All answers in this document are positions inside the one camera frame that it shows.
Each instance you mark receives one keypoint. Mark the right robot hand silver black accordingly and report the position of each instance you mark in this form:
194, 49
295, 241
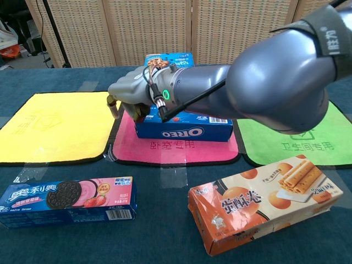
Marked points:
129, 85

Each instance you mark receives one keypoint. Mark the large blue Oreo box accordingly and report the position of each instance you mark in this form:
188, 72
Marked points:
192, 133

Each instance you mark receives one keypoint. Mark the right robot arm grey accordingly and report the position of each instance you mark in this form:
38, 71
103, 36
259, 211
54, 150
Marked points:
275, 82

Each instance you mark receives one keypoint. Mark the blue chocolate chip cookie box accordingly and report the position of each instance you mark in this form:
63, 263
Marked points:
180, 59

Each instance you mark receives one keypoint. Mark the pink-blue Oreo pack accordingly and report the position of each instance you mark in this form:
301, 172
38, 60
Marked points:
68, 198

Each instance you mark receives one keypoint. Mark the orange egg roll box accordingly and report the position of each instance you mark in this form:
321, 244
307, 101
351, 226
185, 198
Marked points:
261, 209

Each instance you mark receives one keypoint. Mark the clear tape strip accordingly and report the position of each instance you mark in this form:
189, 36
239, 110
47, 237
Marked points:
173, 177
90, 85
33, 173

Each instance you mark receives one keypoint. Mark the wicker folding screen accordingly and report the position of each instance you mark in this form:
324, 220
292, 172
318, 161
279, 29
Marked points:
82, 33

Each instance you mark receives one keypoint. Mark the pink cloth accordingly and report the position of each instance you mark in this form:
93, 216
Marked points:
165, 155

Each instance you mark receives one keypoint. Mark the yellow cloth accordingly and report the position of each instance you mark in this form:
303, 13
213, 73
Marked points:
55, 132

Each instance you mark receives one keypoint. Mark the black tripod stand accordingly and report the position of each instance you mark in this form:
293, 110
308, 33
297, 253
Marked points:
56, 33

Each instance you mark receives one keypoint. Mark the orange plastic bag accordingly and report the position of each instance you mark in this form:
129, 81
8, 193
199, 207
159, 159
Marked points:
9, 52

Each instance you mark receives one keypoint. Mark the green cloth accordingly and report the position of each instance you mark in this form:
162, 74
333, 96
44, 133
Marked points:
261, 148

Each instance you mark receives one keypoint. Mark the dark blue table mat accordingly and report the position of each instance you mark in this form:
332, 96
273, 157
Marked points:
165, 242

